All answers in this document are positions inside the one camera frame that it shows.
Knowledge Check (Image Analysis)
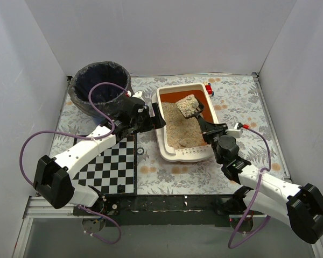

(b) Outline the blue trash bin with bag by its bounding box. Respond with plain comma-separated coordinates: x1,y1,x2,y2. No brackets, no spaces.
68,61,133,118

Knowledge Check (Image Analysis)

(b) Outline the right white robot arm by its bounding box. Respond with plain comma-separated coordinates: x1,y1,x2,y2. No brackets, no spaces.
196,115,323,244

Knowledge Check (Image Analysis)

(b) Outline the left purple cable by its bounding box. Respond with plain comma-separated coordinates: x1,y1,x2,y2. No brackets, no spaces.
18,82,132,245

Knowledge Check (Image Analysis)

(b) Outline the white orange litter box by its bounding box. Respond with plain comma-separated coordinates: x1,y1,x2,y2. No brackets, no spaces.
152,83,219,162

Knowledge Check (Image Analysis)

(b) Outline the floral table mat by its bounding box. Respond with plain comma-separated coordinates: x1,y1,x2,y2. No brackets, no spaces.
39,75,289,196

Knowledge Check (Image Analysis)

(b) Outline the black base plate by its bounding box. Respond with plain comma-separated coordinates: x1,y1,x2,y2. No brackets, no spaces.
72,193,267,226

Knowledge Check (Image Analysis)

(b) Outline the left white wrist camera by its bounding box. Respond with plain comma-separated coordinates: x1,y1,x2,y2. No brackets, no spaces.
126,91,143,100

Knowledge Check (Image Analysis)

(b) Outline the black white chessboard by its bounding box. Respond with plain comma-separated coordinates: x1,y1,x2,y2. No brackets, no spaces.
72,134,137,196

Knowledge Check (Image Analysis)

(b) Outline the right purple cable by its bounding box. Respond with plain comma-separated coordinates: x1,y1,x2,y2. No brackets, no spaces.
228,123,272,249

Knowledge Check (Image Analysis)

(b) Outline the purple cable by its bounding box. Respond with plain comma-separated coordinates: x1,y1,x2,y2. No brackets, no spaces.
228,123,272,249
18,82,132,245

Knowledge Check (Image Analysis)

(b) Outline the black litter scoop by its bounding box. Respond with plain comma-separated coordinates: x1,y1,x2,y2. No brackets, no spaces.
175,94,204,119

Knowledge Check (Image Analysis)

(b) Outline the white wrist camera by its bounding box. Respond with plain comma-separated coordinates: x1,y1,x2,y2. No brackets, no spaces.
126,91,143,100
226,122,249,139

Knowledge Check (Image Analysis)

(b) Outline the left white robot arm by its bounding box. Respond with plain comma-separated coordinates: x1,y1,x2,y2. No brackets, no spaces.
33,97,166,209

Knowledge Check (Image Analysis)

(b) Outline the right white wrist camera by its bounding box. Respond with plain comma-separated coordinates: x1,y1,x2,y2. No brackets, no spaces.
226,122,249,139

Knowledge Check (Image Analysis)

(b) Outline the red toy car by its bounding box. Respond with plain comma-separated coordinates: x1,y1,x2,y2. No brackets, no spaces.
205,83,214,96

